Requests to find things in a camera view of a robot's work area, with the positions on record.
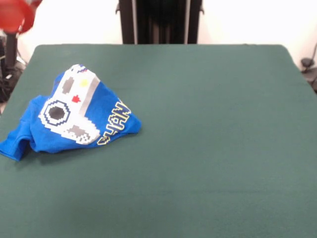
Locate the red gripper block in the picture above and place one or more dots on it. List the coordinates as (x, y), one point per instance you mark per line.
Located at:
(15, 16)

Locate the blue printed t-shirt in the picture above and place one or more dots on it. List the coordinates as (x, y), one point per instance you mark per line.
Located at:
(74, 119)

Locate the black equipment pile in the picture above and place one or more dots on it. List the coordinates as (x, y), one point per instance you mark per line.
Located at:
(7, 81)

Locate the dark green table cloth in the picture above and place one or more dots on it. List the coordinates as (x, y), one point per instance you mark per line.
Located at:
(198, 161)

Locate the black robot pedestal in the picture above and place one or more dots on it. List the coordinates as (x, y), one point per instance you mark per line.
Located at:
(158, 22)

